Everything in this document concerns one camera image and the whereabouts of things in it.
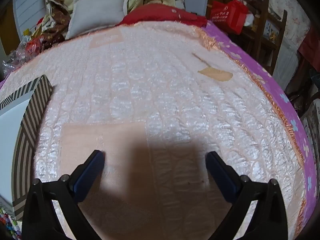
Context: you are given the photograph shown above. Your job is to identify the dark wooden chair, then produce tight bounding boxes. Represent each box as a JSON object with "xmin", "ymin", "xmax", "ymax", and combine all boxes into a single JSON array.
[{"xmin": 235, "ymin": 0, "xmax": 288, "ymax": 74}]

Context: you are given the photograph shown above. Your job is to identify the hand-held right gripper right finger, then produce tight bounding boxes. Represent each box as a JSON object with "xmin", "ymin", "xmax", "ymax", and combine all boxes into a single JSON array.
[{"xmin": 205, "ymin": 151, "xmax": 288, "ymax": 240}]

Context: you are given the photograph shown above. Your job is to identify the red cushion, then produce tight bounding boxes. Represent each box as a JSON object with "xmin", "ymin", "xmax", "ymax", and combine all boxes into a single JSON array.
[{"xmin": 115, "ymin": 4, "xmax": 208, "ymax": 28}]

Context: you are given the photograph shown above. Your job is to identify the pale floral curtain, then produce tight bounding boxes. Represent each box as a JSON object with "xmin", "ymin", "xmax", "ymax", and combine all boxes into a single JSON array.
[{"xmin": 267, "ymin": 0, "xmax": 312, "ymax": 53}]

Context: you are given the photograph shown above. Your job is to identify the pink quilted bedspread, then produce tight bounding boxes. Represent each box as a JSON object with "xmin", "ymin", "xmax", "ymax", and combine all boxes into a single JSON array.
[{"xmin": 0, "ymin": 20, "xmax": 307, "ymax": 240}]

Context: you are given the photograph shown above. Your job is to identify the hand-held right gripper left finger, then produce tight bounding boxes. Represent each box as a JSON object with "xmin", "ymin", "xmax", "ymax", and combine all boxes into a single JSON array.
[{"xmin": 22, "ymin": 150, "xmax": 105, "ymax": 240}]

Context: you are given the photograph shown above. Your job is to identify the grey pillow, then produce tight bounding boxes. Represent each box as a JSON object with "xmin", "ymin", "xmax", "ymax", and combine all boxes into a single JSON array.
[{"xmin": 65, "ymin": 0, "xmax": 131, "ymax": 40}]

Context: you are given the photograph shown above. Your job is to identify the crumpled clear plastic bags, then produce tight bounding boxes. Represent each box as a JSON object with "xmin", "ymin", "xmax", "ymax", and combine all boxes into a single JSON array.
[{"xmin": 2, "ymin": 36, "xmax": 43, "ymax": 77}]

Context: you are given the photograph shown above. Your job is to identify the purple floral bed sheet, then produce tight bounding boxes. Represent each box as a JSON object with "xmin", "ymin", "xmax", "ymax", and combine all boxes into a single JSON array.
[{"xmin": 197, "ymin": 20, "xmax": 318, "ymax": 230}]

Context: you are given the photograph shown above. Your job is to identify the striped shallow cardboard box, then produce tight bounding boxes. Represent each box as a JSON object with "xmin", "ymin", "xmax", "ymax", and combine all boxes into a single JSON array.
[{"xmin": 0, "ymin": 75, "xmax": 53, "ymax": 222}]

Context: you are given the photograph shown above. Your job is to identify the red shopping bag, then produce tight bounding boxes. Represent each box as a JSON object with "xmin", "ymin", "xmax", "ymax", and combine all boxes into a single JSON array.
[{"xmin": 209, "ymin": 0, "xmax": 249, "ymax": 35}]

